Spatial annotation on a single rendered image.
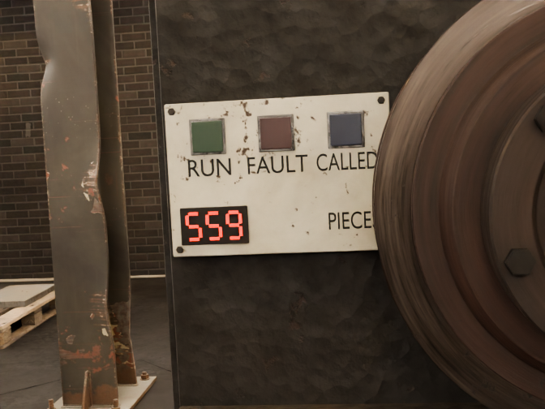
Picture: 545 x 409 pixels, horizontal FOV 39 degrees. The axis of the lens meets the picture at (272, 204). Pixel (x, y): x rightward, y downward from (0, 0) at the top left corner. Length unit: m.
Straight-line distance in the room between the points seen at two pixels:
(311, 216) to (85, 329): 2.78
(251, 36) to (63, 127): 2.65
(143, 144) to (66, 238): 3.64
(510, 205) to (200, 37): 0.43
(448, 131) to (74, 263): 2.94
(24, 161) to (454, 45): 6.87
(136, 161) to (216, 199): 6.24
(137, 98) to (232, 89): 6.23
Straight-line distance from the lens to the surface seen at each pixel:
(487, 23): 0.76
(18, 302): 5.56
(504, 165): 0.67
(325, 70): 0.90
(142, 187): 7.12
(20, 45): 7.54
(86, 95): 3.49
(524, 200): 0.67
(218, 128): 0.88
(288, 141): 0.87
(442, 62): 0.75
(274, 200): 0.88
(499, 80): 0.72
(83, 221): 3.51
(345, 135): 0.87
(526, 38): 0.75
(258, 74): 0.90
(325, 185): 0.88
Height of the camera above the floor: 1.19
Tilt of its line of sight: 5 degrees down
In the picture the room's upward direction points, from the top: 3 degrees counter-clockwise
